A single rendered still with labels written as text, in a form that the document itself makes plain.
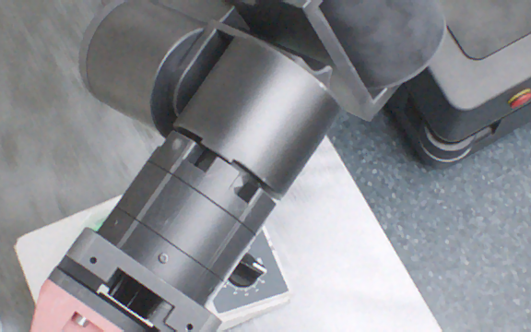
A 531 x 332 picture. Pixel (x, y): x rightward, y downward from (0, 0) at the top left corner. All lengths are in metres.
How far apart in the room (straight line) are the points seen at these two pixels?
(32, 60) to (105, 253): 0.68
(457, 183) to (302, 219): 0.82
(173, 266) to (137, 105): 0.09
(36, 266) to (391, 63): 0.51
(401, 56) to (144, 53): 0.11
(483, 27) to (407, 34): 1.02
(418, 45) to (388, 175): 1.32
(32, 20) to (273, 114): 0.67
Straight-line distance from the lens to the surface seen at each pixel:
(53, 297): 0.49
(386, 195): 1.84
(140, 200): 0.50
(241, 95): 0.50
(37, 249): 0.99
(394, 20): 0.52
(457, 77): 1.52
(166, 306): 0.47
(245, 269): 0.99
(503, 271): 1.84
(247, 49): 0.51
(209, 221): 0.49
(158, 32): 0.54
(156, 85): 0.53
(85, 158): 1.09
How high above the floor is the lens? 1.79
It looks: 75 degrees down
